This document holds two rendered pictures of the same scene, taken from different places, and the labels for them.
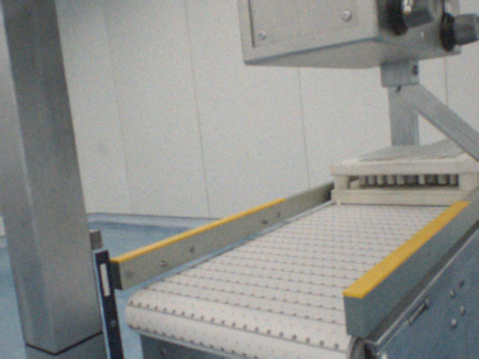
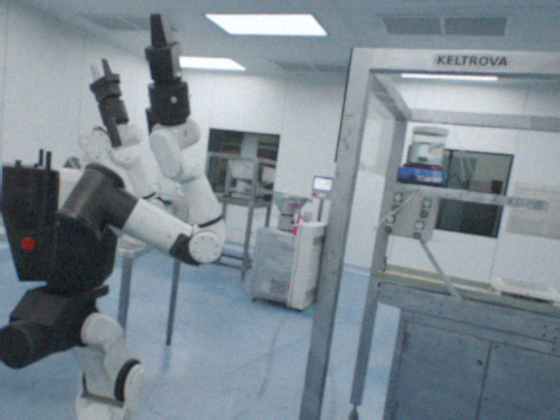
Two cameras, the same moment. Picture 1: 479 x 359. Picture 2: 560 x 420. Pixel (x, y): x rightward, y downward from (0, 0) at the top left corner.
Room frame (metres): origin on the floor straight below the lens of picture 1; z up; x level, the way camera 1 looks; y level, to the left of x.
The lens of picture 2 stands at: (-0.71, -1.95, 1.32)
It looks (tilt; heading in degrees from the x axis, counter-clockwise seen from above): 8 degrees down; 74
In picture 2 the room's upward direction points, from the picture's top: 8 degrees clockwise
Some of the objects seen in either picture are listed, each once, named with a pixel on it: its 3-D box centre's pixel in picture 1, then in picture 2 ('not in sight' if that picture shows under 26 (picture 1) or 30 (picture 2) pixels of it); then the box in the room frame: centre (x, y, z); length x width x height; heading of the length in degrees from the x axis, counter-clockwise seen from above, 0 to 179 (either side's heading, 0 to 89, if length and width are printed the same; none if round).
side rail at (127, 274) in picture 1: (363, 177); (534, 295); (1.03, -0.26, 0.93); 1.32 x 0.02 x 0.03; 142
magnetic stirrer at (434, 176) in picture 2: not in sight; (422, 176); (0.49, -0.06, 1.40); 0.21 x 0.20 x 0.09; 52
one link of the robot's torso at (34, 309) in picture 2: not in sight; (54, 319); (-0.90, -0.63, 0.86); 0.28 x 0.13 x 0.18; 60
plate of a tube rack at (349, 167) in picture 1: (418, 159); (524, 288); (0.90, -0.33, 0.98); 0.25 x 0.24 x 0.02; 53
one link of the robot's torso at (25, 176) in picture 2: not in sight; (63, 219); (-0.90, -0.59, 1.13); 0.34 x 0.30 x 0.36; 104
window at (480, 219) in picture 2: not in sight; (451, 190); (3.52, 3.88, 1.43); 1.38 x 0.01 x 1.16; 143
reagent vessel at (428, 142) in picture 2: not in sight; (427, 145); (0.50, -0.06, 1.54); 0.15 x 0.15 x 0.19
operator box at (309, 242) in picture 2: not in sight; (309, 263); (-0.18, -0.57, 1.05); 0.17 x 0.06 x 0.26; 52
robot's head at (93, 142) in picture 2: not in sight; (93, 147); (-0.84, -0.58, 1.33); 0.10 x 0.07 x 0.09; 104
